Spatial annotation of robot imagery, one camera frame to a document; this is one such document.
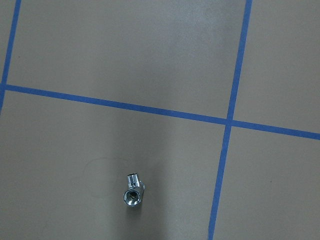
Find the chrome angle valve fitting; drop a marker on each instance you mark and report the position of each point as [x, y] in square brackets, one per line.
[134, 194]

